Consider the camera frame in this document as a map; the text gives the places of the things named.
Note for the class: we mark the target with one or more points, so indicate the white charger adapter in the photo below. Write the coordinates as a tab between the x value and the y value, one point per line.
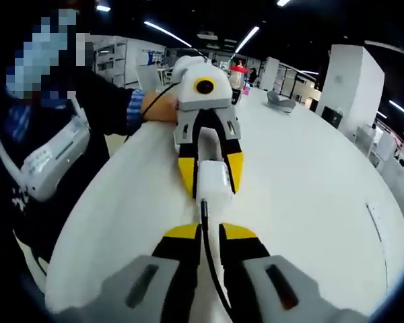
212	181

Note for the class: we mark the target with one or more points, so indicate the white chest-worn device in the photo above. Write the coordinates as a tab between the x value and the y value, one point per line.
54	161

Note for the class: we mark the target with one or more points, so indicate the red-lidded clear jar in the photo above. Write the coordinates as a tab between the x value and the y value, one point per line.
238	75

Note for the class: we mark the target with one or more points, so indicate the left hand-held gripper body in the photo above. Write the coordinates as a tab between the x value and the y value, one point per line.
208	97

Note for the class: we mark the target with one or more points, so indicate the white square pillar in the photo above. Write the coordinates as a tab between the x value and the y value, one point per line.
351	80

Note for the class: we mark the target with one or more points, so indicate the person in dark jacket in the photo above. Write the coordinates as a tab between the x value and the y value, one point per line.
23	222

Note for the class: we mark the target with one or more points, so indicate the grey curved object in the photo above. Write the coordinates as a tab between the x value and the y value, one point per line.
281	102

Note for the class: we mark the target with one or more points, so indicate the person's left hand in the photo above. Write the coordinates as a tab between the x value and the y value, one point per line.
161	109

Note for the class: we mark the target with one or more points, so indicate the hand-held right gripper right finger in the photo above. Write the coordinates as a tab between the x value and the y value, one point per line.
289	296

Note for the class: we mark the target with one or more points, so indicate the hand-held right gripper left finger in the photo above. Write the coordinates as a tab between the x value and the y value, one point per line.
131	292

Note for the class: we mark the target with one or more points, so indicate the black box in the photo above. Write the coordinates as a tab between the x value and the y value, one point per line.
332	117

